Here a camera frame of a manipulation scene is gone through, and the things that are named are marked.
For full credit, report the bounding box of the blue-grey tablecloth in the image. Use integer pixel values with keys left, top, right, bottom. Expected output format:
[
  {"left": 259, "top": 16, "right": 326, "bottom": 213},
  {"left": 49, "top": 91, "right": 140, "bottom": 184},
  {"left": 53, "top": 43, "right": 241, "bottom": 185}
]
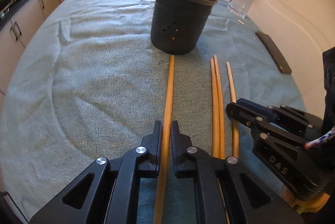
[{"left": 0, "top": 0, "right": 314, "bottom": 224}]

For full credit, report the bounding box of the dark grey utensil holder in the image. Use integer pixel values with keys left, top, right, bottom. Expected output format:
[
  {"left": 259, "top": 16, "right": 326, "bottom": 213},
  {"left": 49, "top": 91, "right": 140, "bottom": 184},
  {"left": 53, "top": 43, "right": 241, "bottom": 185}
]
[{"left": 151, "top": 0, "right": 221, "bottom": 55}]

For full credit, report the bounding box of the smartphone in brown clear case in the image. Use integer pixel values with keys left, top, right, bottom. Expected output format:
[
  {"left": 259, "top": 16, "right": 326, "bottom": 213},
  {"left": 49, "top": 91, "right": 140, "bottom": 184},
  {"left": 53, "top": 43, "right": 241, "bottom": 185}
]
[{"left": 255, "top": 31, "right": 293, "bottom": 74}]

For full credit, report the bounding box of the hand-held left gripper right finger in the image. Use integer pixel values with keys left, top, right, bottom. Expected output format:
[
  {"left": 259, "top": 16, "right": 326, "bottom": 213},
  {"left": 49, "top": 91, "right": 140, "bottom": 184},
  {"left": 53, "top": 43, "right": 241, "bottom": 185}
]
[{"left": 171, "top": 121, "right": 305, "bottom": 224}]

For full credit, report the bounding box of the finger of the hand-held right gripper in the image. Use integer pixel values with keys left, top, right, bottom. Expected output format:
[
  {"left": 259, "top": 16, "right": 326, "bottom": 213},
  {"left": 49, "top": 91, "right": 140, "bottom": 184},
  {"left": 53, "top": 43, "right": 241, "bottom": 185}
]
[
  {"left": 226, "top": 102, "right": 305, "bottom": 147},
  {"left": 237, "top": 99, "right": 323, "bottom": 133}
]

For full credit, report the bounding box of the red white blue striped cord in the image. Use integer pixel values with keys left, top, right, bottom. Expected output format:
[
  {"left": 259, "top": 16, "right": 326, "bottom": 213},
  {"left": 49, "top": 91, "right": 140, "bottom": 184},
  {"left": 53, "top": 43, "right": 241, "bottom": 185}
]
[{"left": 305, "top": 127, "right": 335, "bottom": 148}]

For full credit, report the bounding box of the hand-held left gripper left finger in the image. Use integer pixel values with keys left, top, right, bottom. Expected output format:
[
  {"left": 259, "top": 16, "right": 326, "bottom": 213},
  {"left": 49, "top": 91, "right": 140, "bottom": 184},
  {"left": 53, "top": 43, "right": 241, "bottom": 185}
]
[{"left": 30, "top": 121, "right": 162, "bottom": 224}]

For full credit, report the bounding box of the wooden chopstick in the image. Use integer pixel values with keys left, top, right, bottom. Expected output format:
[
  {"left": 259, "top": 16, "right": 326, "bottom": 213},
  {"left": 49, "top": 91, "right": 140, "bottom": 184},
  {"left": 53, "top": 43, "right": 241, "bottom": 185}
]
[
  {"left": 226, "top": 61, "right": 239, "bottom": 158},
  {"left": 153, "top": 55, "right": 175, "bottom": 224},
  {"left": 213, "top": 55, "right": 231, "bottom": 224},
  {"left": 210, "top": 58, "right": 220, "bottom": 158}
]

